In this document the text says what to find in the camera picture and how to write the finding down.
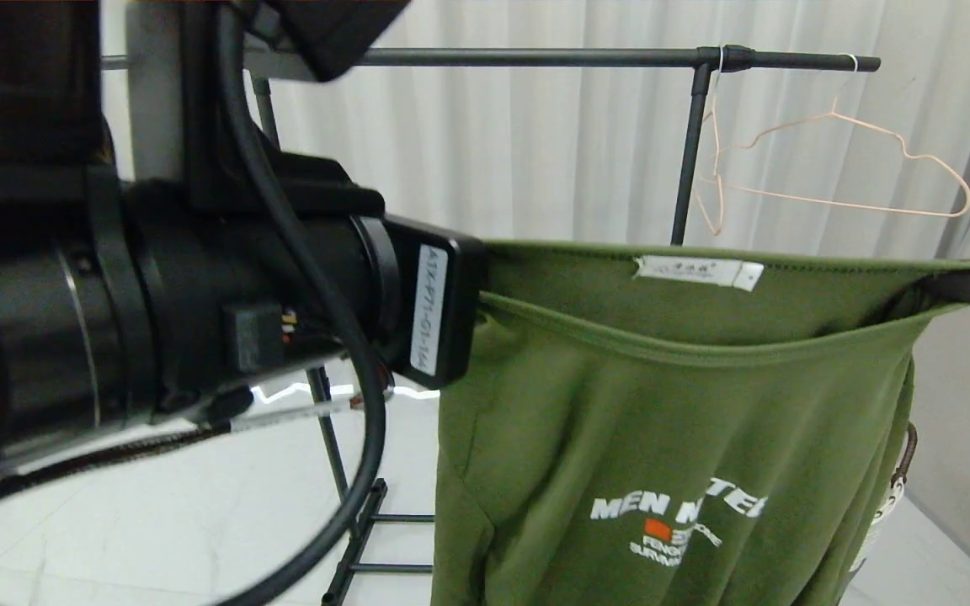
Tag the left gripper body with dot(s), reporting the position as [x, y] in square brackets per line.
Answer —
[199, 295]

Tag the green printed shirt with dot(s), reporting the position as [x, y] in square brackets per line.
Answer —
[620, 421]

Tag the pink clothes hanger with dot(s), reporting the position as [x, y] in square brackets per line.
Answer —
[833, 115]
[717, 227]

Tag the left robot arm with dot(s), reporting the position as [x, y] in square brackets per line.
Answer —
[22, 84]

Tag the black clothes rack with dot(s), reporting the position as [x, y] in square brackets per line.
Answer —
[535, 57]

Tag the white laundry basket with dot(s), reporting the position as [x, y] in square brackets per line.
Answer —
[885, 522]

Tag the white curtain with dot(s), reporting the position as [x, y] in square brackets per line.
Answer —
[535, 151]

